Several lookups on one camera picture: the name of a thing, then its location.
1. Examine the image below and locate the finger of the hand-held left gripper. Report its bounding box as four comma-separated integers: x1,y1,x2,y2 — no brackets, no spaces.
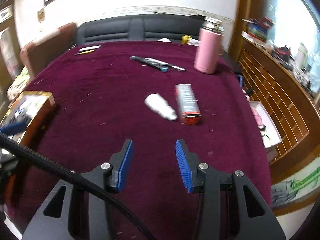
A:
0,121,28,135

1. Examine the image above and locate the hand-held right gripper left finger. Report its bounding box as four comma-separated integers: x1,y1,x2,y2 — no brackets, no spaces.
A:
22,139,135,240

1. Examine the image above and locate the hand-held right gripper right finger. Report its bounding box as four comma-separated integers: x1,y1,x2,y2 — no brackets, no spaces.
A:
175,140,287,240

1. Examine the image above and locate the gold-rimmed storage box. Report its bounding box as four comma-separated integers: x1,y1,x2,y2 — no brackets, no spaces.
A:
0,91,56,152

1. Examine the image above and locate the silver box with red end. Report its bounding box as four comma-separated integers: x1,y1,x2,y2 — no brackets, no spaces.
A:
175,83,202,126

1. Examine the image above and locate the white plastic bottle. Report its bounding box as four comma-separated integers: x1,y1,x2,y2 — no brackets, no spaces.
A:
144,93,178,121

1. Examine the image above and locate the pink fluffy pouch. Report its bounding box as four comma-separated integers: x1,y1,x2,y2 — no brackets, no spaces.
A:
251,105,267,128

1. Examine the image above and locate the white storage box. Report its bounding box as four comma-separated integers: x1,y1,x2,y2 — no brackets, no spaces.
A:
247,100,283,152

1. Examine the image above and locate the floral cushion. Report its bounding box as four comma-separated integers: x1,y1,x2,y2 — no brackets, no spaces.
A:
7,66,32,101

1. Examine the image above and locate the maroon velvet tablecloth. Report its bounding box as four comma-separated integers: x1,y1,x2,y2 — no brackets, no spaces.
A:
5,40,273,240

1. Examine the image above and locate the wooden framed window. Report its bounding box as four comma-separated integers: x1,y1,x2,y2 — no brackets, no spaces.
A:
0,4,22,88

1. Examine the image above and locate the brown chair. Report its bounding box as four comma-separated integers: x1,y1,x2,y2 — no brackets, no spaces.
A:
19,22,78,81

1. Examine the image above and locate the slim black pen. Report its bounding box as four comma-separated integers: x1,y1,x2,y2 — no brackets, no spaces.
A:
165,63,186,72

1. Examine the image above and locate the bamboo painted panel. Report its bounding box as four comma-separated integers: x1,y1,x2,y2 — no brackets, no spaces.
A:
271,164,320,207

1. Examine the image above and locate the wooden brick-pattern cabinet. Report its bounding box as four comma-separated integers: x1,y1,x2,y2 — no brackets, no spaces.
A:
229,0,320,217

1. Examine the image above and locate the pink thermos bottle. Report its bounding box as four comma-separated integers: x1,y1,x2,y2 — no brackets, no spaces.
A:
194,17,225,75

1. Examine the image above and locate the black leather sofa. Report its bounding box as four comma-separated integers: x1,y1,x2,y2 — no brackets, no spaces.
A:
76,16,209,47

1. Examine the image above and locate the pile of shelf clutter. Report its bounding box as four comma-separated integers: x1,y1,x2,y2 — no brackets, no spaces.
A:
242,16,320,94

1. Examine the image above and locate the black pen with teal ring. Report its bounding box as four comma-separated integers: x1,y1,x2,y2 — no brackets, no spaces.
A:
130,55,168,73

